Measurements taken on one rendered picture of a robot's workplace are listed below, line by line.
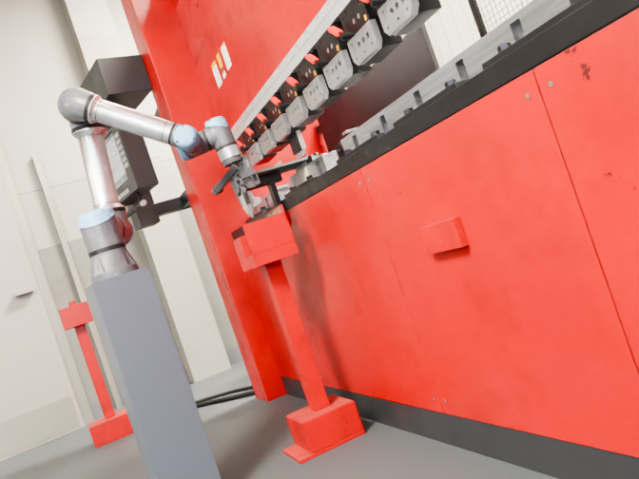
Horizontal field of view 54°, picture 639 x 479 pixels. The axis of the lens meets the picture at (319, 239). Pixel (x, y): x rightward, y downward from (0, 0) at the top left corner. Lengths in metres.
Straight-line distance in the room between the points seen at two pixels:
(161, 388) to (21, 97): 3.57
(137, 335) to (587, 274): 1.33
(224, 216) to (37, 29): 2.72
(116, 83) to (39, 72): 1.88
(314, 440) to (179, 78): 2.02
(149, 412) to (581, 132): 1.46
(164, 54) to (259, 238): 1.58
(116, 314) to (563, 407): 1.28
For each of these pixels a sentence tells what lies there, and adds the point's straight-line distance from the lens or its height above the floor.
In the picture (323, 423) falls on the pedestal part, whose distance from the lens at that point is 2.20.
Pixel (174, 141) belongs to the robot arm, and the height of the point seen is 1.13.
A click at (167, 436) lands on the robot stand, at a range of 2.06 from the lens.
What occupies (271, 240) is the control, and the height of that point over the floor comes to 0.73.
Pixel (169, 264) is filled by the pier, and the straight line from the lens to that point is 4.90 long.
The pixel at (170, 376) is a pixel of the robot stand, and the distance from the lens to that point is 2.05.
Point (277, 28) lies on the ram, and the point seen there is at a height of 1.45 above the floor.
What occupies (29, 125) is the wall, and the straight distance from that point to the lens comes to 5.19.
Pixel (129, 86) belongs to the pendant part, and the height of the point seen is 1.78.
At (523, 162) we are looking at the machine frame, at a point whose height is 0.68.
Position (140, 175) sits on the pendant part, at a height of 1.30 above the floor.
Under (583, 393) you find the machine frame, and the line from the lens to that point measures 1.37.
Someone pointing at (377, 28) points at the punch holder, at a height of 1.16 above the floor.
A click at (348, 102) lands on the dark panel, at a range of 3.14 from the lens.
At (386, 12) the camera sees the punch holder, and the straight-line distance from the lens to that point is 1.72.
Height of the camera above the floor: 0.65
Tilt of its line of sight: 1 degrees up
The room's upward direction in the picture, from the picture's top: 19 degrees counter-clockwise
